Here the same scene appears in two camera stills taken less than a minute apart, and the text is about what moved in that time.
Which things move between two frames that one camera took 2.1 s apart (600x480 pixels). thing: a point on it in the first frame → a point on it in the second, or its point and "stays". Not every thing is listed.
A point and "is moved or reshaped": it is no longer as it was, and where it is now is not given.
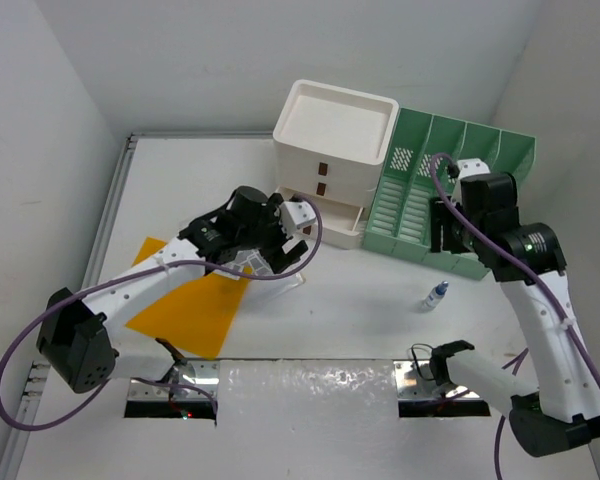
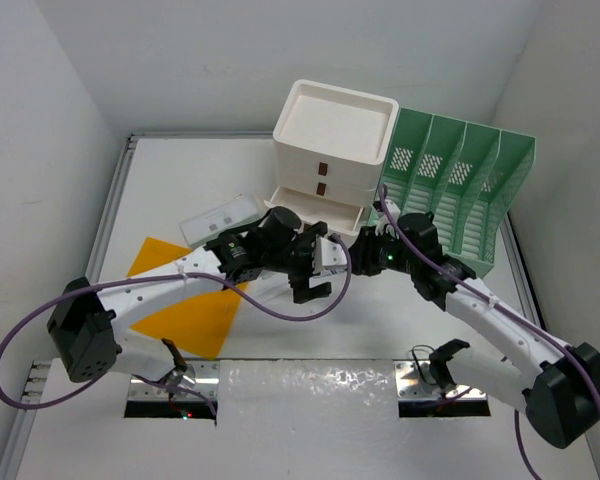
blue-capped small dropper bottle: (435, 296) is moved or reshaped
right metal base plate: (414, 381) stays
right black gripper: (437, 224) → (362, 251)
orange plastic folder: (195, 319) stays
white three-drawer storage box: (328, 144) stays
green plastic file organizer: (399, 215) stays
